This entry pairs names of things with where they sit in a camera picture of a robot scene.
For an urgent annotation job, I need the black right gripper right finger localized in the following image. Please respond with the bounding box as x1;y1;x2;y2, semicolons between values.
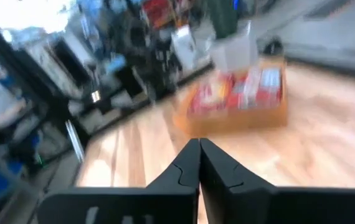
199;138;355;224

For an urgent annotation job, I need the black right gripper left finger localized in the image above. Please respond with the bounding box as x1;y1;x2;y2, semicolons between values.
37;138;202;224

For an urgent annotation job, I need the orange wooden basket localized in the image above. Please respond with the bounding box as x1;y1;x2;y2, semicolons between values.
174;58;289;138

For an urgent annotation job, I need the white plant pot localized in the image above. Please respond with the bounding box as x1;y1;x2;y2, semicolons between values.
210;20;259;72

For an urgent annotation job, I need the green cactus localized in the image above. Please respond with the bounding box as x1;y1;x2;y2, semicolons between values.
210;0;247;40

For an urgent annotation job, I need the silver metal rail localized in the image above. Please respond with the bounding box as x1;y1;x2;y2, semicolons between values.
64;119;85;163

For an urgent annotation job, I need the black aluminium table frame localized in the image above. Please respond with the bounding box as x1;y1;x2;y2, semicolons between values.
0;11;215;162

